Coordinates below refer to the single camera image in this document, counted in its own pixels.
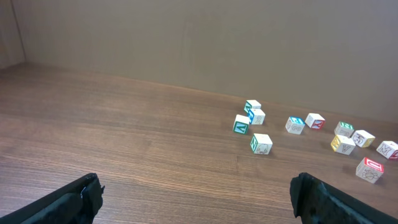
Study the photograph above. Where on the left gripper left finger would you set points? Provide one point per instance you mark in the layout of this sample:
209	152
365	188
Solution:
77	202

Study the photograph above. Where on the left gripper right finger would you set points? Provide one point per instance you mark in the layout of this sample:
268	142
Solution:
317	202

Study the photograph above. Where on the red letter A block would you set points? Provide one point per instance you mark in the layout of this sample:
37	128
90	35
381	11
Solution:
261	143

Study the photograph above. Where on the red letter U block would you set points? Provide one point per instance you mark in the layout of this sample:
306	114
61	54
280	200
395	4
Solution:
369	170

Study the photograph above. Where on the wooden block with picture centre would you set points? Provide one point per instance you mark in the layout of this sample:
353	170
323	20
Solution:
342	144

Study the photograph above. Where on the green letter N block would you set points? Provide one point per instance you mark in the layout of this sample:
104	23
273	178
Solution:
344	129

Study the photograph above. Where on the wooden block yellow side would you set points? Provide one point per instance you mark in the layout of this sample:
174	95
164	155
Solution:
362	138

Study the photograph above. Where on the blue letter P block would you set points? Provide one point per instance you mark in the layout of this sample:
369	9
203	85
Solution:
295	125

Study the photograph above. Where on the wooden block red side top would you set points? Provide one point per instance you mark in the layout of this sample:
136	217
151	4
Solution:
314	121

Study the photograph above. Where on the wooden block red side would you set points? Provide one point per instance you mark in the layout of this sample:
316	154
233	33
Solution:
388	149
314	121

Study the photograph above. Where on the wooden block red side right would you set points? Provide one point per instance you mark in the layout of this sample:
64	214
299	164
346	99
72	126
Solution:
388	149

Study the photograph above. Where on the wooden block with tree picture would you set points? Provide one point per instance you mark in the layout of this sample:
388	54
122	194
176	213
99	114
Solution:
256	116

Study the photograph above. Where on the wooden block green side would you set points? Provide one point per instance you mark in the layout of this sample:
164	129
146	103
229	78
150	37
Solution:
241	124

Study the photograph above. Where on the plain wooden block top left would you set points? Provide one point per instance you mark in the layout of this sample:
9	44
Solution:
249	104

